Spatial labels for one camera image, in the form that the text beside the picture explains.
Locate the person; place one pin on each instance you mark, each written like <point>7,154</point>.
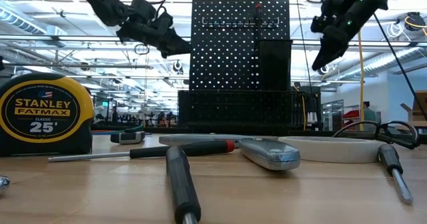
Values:
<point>368,114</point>

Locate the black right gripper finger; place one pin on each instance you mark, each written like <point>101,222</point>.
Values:
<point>333,44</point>

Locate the black clear safety glasses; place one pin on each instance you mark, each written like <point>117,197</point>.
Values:
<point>383,130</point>

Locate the black metal pegboard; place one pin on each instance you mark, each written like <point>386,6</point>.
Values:
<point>217,57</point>

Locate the white masking tape roll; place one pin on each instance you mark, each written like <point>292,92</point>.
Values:
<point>333,150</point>

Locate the brown cardboard box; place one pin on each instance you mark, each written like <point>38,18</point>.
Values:
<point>420,110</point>

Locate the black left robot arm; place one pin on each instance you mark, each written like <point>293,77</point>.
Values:
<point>100,4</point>

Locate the yellow black Stanley tape measure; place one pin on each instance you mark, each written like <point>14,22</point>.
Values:
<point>43,114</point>

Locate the black plastic pegboard bin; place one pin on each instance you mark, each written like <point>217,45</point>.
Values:
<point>275,67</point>

